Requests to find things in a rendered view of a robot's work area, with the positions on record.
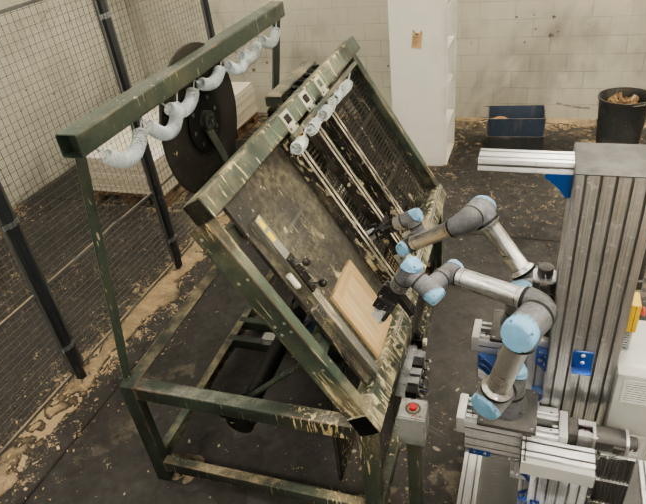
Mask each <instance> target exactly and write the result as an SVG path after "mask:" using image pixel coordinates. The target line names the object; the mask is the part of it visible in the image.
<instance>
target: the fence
mask: <svg viewBox="0 0 646 504"><path fill-rule="evenodd" d="M259 218H260V219H261V220H262V221H263V222H264V224H265V225H266V226H267V227H266V228H265V229H263V228H262V227H261V225H260V224H259V223H258V222H257V220H258V219H259ZM249 225H250V227H251V228H252V229H253V230H254V232H255V233H256V234H257V235H258V237H259V238H260V239H261V240H262V242H263V243H264V244H265V245H266V247H267V248H268V249H269V250H270V252H271V253H272V254H273V255H274V257H275V258H276V259H277V260H278V262H279V263H280V264H281V265H282V267H283V268H284V269H285V270H286V272H287V273H290V272H291V273H292V274H293V276H294V277H295V278H296V279H297V281H298V282H299V283H300V285H301V287H300V289H301V290H302V292H303V293H304V294H305V295H306V297H307V298H308V299H309V300H310V302H311V303H312V304H313V305H317V304H319V305H320V306H321V308H322V309H323V310H324V311H325V313H326V314H327V316H326V318H325V320H326V322H327V323H328V324H329V325H330V327H331V328H332V329H333V330H334V332H335V333H336V334H337V335H338V337H339V338H340V339H341V340H342V342H343V343H344V344H345V345H346V347H347V348H348V349H349V350H350V352H351V353H352V354H353V355H354V357H355V358H356V359H357V360H358V362H359V363H360V364H361V365H362V367H363V368H364V369H365V370H366V372H367V373H368V374H369V375H370V377H371V376H374V375H377V373H378V370H379V366H378V365H377V364H376V362H375V361H374V360H373V359H372V357H371V356H370V355H369V353H368V352H367V351H366V350H365V348H364V347H363V346H362V345H361V343H360V342H359V341H358V339H357V338H356V337H355V336H354V334H353V333H352V332H351V331H350V329H349V328H348V327H347V325H346V324H345V323H344V322H343V320H342V319H341V318H340V317H339V315H338V314H337V313H336V312H335V310H334V309H333V308H332V306H331V305H330V304H329V303H328V301H327V300H326V299H325V298H324V296H323V295H322V294H321V292H320V291H319V290H318V289H317V288H316V289H315V291H314V292H313V293H312V292H311V290H310V289H309V288H308V287H307V285H306V284H305V283H304V282H303V280H302V279H301V278H300V277H299V275H298V274H297V273H296V272H295V270H294V269H293V268H292V266H291V265H290V264H289V263H288V261H287V260H286V259H287V257H288V255H289V254H290V253H289V252H288V250H287V249H286V248H285V247H284V245H283V244H282V243H281V242H280V240H279V239H278V238H277V236H276V235H275V234H274V233H273V231H272V230H271V229H270V228H269V226H268V225H267V224H266V223H265V221H264V220H263V219H262V217H261V216H260V215H257V216H256V217H254V218H252V220H251V221H250V222H249ZM269 230H270V231H271V233H272V234H273V235H274V236H275V238H276V240H275V242H273V241H272V239H271V238H270V237H269V236H268V234H267V233H268V231H269Z"/></svg>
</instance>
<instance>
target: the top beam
mask: <svg viewBox="0 0 646 504"><path fill-rule="evenodd" d="M359 50H360V46H359V45H358V43H357V42H356V40H355V39H354V37H353V36H351V37H350V38H348V39H347V40H345V41H344V42H342V43H341V44H340V45H339V46H338V47H337V48H336V49H335V50H334V51H333V52H332V53H331V54H330V55H329V56H328V57H327V59H326V60H325V61H324V62H323V63H322V64H321V65H320V66H319V67H318V68H317V69H316V70H315V71H314V72H313V73H312V74H311V75H310V76H309V77H308V78H307V79H306V80H305V81H304V82H303V83H302V84H301V85H300V86H299V87H298V88H297V89H296V90H295V92H294V93H293V94H292V95H291V96H290V97H289V98H288V99H287V100H286V101H285V102H284V103H283V104H282V105H281V106H280V107H279V108H278V109H277V110H276V111H275V112H274V113H273V114H272V115H271V116H270V117H269V118H268V119H267V120H266V121H265V122H264V123H263V125H262V126H261V127H260V128H259V129H258V130H257V131H256V132H255V133H254V134H253V135H252V136H251V137H250V138H249V139H248V140H247V141H246V142H245V143H244V144H243V145H242V146H241V147H240V148H239V149H238V150H237V151H236V152H235V153H234V154H233V155H232V156H231V158H230V159H229V160H228V161H227V162H226V163H225V164H224V165H223V166H222V167H221V168H220V169H219V170H218V171H217V172H216V173H215V174H214V175H213V176H212V177H211V178H210V179H209V180H208V181H207V182H206V183H205V184H204V185H203V186H202V187H201V188H200V189H199V191H198V192H197V193H196V194H195V195H194V196H193V197H192V198H191V199H190V200H189V201H188V202H187V203H186V204H185V205H184V206H183V210H184V211H185V212H186V213H187V214H188V216H189V217H190V218H191V219H192V220H193V222H194V223H195V224H196V225H197V226H198V227H200V226H202V225H203V224H205V223H207V222H209V221H210V220H212V219H214V218H215V217H216V216H217V215H218V214H219V213H220V212H221V210H222V209H223V208H224V207H225V206H226V205H227V203H228V202H229V201H230V200H231V199H232V198H233V196H234V195H235V194H236V193H237V192H238V191H239V189H240V188H241V187H242V186H243V185H244V184H245V182H246V181H247V180H248V179H249V178H250V177H251V175H252V174H253V173H254V172H255V171H256V170H257V168H258V167H259V166H260V165H261V164H262V163H263V161H264V160H265V159H266V158H267V157H268V156H269V154H270V153H271V152H272V151H273V150H274V149H275V147H276V146H277V145H278V144H279V143H280V142H281V140H282V139H283V138H284V137H285V136H286V135H287V134H288V132H289V131H288V129H287V128H286V127H285V125H284V124H283V122H282V121H281V120H280V118H279V117H278V116H279V115H280V114H281V113H282V112H283V111H284V110H285V109H286V108H287V110H288V111H289V112H290V114H291V115H292V116H293V118H294V119H295V121H297V122H298V121H299V120H300V118H301V117H302V116H303V115H304V114H305V113H306V111H307V109H306V107H305V106H304V105H303V103H302V102H301V100H300V99H299V97H298V95H299V94H300V93H301V92H302V91H303V90H304V89H305V90H306V91H307V93H308V94H309V96H310V97H311V99H312V100H313V101H314V102H315V101H316V100H317V99H318V97H319V96H320V95H321V93H320V91H319V90H318V88H317V87H316V85H315V84H314V82H313V81H312V80H313V79H314V78H315V77H316V76H317V75H318V74H319V75H320V77H321V78H322V80H323V81H324V83H325V84H326V86H329V85H330V83H331V82H332V81H333V80H334V79H335V78H336V76H337V75H338V74H339V73H340V72H341V71H342V69H343V68H344V67H345V66H346V65H347V64H348V62H349V61H350V60H351V59H352V58H353V57H354V55H355V54H356V53H357V52H358V51H359Z"/></svg>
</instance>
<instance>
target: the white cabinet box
mask: <svg viewBox="0 0 646 504"><path fill-rule="evenodd" d="M388 21H389V44H390V68H391V92H392V111H393V112H394V114H395V116H396V117H397V119H398V120H399V122H400V123H401V125H402V126H403V128H404V130H405V131H406V133H407V134H408V136H409V137H410V139H411V140H412V142H413V144H414V145H415V147H416V148H417V150H418V151H419V153H420V154H421V156H422V158H423V159H424V161H425V162H426V164H427V165H430V166H444V165H445V166H446V164H447V162H448V159H449V156H450V153H451V151H452V148H453V145H454V127H455V76H456V26H457V0H388Z"/></svg>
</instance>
